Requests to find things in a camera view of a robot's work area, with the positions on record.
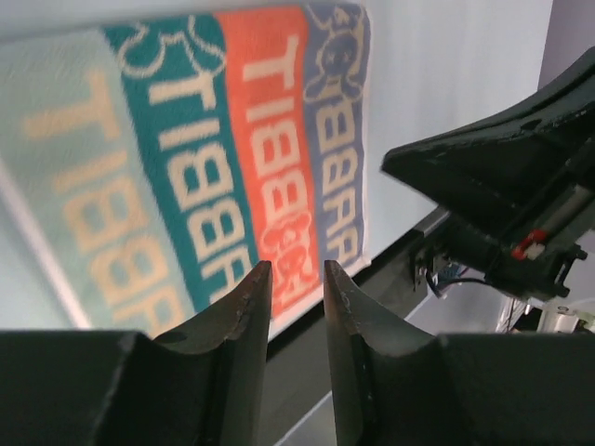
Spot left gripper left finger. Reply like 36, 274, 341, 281
1, 261, 272, 445

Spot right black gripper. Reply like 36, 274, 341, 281
382, 49, 594, 300

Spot printed letters towel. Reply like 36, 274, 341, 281
1, 3, 371, 335

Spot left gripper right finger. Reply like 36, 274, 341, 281
323, 258, 595, 446

